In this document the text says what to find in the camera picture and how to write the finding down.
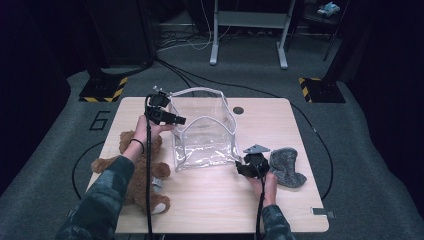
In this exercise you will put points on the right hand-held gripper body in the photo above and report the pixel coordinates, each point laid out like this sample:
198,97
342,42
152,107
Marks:
258,163

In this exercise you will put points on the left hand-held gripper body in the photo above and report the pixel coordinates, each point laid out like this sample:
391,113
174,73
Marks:
156,101

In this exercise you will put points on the grey fluffy cloth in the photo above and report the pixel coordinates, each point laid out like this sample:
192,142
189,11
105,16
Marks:
286,166

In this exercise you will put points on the clear plastic bag white trim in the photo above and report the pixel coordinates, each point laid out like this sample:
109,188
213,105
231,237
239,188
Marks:
206,146

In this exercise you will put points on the brown teddy bear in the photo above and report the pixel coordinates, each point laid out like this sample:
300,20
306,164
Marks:
140,186

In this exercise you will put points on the person's right hand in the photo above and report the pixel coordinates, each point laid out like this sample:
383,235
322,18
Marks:
268,190

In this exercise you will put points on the person's left hand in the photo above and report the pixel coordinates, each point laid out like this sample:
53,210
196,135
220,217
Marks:
145,131

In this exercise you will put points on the black yellow-striped stand base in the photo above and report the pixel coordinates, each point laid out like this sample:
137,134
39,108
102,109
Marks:
100,90
325,91

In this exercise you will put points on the black cabinet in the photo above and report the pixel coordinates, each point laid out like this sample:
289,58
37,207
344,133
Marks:
123,33

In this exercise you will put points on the grey tape strip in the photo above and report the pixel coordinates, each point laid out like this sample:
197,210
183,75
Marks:
321,211

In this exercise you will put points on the dark side table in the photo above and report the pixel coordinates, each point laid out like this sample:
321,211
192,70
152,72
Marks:
321,20

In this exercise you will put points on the blue and white packet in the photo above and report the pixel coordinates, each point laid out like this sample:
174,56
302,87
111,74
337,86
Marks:
328,9

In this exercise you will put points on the white metal desk frame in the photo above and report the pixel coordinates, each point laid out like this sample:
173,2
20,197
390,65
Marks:
250,20

